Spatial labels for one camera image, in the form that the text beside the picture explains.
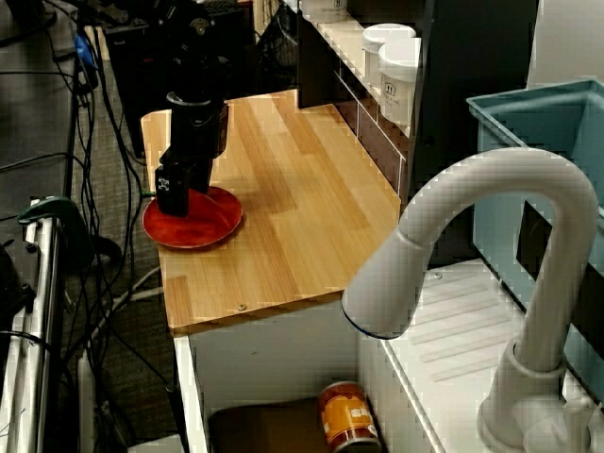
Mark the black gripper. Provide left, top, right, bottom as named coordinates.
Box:
left=154, top=92, right=231, bottom=218

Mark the red round plate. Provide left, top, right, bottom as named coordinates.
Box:
left=142, top=186, right=244, bottom=250

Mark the green clamp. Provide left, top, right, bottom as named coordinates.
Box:
left=17, top=195, right=95, bottom=265

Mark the blue plastic clip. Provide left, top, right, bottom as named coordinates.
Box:
left=74, top=33, right=99, bottom=72

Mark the white toy sink unit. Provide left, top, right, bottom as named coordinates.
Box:
left=172, top=257, right=604, bottom=453

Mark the cream shelf ledge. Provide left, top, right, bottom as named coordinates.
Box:
left=301, top=13, right=416, bottom=138

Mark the white plastic jar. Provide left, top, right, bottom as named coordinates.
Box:
left=299, top=0, right=350, bottom=23
left=361, top=23, right=419, bottom=91

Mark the white jar with label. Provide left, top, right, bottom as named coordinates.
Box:
left=378, top=37, right=423, bottom=126

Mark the orange food can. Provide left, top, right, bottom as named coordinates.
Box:
left=318, top=380, right=382, bottom=453

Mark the black upright pillar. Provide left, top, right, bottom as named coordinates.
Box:
left=410, top=0, right=539, bottom=265

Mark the light grey toy faucet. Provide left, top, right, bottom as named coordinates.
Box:
left=342, top=148, right=604, bottom=453

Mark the teal plastic bin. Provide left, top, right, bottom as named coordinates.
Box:
left=466, top=79, right=604, bottom=402

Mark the white power cable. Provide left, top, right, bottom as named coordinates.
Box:
left=92, top=264, right=166, bottom=341

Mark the black wire mesh rack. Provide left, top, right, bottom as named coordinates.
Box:
left=257, top=4, right=301, bottom=93

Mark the aluminium frame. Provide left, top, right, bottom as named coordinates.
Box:
left=0, top=202, right=65, bottom=453

